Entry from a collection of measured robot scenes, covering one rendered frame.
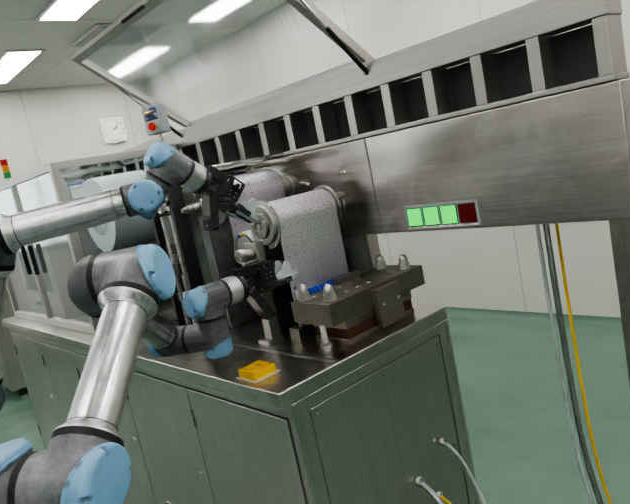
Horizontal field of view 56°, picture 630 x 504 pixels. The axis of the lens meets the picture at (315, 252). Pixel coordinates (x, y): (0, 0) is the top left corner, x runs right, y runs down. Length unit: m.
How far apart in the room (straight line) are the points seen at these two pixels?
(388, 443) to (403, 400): 0.12
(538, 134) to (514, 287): 3.01
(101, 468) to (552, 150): 1.15
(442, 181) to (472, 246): 2.89
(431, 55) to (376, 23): 3.22
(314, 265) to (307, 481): 0.63
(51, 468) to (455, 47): 1.29
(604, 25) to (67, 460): 1.31
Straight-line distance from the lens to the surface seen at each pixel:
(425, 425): 1.81
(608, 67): 1.45
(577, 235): 4.14
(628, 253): 1.66
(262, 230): 1.71
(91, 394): 1.08
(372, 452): 1.65
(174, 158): 1.55
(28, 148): 7.26
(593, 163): 1.47
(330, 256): 1.82
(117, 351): 1.12
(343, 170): 1.91
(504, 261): 4.43
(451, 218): 1.67
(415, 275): 1.80
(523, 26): 1.53
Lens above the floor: 1.40
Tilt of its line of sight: 9 degrees down
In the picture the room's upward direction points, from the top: 12 degrees counter-clockwise
